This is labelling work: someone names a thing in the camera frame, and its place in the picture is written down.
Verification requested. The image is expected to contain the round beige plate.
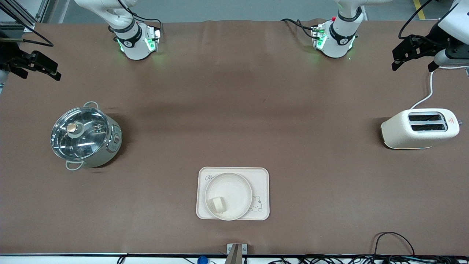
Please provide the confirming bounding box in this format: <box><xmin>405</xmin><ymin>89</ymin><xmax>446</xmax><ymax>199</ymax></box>
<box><xmin>204</xmin><ymin>172</ymin><xmax>253</xmax><ymax>221</ymax></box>

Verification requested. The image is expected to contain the small white steamed bun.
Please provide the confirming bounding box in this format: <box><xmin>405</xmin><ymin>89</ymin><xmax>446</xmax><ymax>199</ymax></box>
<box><xmin>209</xmin><ymin>197</ymin><xmax>227</xmax><ymax>213</ymax></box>

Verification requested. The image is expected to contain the left arm base connector plate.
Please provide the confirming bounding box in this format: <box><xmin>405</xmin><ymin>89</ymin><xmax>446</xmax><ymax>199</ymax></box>
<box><xmin>311</xmin><ymin>23</ymin><xmax>327</xmax><ymax>50</ymax></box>

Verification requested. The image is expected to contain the right arm base connector plate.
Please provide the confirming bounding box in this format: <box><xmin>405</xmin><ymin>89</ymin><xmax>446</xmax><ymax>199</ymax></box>
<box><xmin>146</xmin><ymin>24</ymin><xmax>162</xmax><ymax>53</ymax></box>

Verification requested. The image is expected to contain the glass pot lid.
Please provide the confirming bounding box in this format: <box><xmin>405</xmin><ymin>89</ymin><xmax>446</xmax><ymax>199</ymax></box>
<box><xmin>51</xmin><ymin>107</ymin><xmax>111</xmax><ymax>161</ymax></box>

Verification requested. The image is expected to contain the cream two-slot toaster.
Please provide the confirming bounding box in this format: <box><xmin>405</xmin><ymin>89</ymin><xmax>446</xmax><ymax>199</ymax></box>
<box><xmin>381</xmin><ymin>108</ymin><xmax>461</xmax><ymax>150</ymax></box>

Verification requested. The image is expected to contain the silver electric cooking pot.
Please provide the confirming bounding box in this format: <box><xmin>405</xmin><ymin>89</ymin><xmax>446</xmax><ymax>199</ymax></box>
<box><xmin>51</xmin><ymin>102</ymin><xmax>123</xmax><ymax>171</ymax></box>

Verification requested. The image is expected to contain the brown table cover mat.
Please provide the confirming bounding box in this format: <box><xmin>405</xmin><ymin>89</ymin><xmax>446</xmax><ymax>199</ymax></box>
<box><xmin>0</xmin><ymin>19</ymin><xmax>469</xmax><ymax>256</ymax></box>

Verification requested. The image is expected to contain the beige rabbit print tray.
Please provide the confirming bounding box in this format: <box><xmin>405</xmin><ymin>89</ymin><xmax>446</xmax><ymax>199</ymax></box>
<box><xmin>196</xmin><ymin>167</ymin><xmax>270</xmax><ymax>221</ymax></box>

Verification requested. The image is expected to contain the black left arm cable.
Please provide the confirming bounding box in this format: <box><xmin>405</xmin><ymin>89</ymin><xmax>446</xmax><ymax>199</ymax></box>
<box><xmin>398</xmin><ymin>0</ymin><xmax>446</xmax><ymax>47</ymax></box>

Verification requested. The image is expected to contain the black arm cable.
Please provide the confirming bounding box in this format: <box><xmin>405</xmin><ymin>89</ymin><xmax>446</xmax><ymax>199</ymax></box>
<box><xmin>398</xmin><ymin>0</ymin><xmax>446</xmax><ymax>47</ymax></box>
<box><xmin>0</xmin><ymin>0</ymin><xmax>55</xmax><ymax>47</ymax></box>

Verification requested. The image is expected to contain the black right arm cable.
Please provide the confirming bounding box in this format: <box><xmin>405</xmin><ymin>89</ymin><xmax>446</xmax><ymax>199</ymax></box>
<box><xmin>0</xmin><ymin>0</ymin><xmax>55</xmax><ymax>47</ymax></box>

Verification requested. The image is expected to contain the aluminium frame profile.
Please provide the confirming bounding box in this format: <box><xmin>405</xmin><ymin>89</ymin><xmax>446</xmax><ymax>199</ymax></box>
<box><xmin>0</xmin><ymin>0</ymin><xmax>50</xmax><ymax>32</ymax></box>

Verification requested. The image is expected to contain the white toaster power cable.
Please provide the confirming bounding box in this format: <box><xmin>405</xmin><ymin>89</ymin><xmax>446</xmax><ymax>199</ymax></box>
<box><xmin>410</xmin><ymin>65</ymin><xmax>469</xmax><ymax>110</ymax></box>

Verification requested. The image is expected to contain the black left base cable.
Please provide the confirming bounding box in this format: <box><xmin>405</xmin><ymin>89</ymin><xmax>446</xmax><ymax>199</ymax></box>
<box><xmin>281</xmin><ymin>18</ymin><xmax>316</xmax><ymax>39</ymax></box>

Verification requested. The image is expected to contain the black base cable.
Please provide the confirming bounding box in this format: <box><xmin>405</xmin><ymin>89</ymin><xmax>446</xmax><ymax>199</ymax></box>
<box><xmin>130</xmin><ymin>11</ymin><xmax>164</xmax><ymax>37</ymax></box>
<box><xmin>281</xmin><ymin>18</ymin><xmax>316</xmax><ymax>39</ymax></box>

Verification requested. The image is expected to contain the black right base cable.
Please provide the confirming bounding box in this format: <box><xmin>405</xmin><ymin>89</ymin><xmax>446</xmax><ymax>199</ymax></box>
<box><xmin>130</xmin><ymin>11</ymin><xmax>164</xmax><ymax>37</ymax></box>

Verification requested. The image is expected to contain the black looped cable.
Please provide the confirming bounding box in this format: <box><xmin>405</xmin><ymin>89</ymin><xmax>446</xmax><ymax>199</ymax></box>
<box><xmin>373</xmin><ymin>232</ymin><xmax>416</xmax><ymax>257</ymax></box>

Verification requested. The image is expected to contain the black cable bundle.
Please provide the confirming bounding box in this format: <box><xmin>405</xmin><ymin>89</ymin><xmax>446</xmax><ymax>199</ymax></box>
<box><xmin>267</xmin><ymin>254</ymin><xmax>469</xmax><ymax>264</ymax></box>

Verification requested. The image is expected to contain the grey metal camera bracket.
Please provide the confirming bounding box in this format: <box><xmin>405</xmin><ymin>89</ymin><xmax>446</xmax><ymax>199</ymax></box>
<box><xmin>226</xmin><ymin>243</ymin><xmax>248</xmax><ymax>264</ymax></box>

